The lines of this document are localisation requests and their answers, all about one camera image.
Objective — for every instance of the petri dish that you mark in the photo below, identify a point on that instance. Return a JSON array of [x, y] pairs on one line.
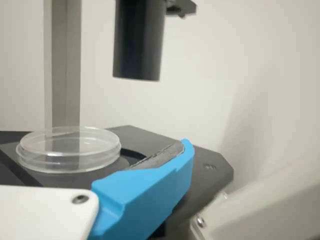
[[67, 152]]

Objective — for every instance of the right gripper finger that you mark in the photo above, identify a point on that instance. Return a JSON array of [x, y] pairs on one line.
[[150, 195]]

